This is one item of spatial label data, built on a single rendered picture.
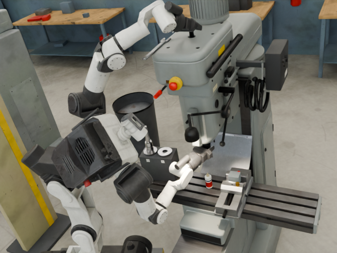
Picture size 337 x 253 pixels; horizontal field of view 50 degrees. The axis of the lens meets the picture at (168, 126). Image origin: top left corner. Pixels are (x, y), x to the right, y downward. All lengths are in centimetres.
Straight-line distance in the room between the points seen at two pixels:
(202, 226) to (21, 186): 174
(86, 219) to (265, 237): 147
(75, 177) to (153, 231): 182
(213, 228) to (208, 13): 119
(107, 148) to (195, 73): 49
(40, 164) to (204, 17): 107
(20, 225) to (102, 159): 206
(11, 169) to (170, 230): 144
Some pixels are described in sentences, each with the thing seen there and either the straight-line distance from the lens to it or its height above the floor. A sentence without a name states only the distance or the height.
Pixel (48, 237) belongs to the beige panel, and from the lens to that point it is 366.
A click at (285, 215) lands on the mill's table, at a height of 93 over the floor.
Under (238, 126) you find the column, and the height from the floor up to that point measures 115.
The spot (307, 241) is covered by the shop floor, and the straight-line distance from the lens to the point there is 321.
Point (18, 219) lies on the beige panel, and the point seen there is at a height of 38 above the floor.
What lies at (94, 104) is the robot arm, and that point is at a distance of 169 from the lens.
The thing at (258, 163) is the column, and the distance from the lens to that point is 255.
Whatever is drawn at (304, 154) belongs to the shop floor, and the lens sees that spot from 401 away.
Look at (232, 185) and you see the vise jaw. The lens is 211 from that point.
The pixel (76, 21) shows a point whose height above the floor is 88.
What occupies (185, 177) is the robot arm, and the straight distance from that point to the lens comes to 189.
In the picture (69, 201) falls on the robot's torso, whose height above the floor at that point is 129.
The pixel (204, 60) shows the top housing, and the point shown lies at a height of 185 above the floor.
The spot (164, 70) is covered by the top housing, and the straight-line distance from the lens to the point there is 163.
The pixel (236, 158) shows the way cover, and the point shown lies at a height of 94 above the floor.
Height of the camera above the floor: 246
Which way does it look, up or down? 32 degrees down
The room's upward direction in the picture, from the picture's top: 11 degrees counter-clockwise
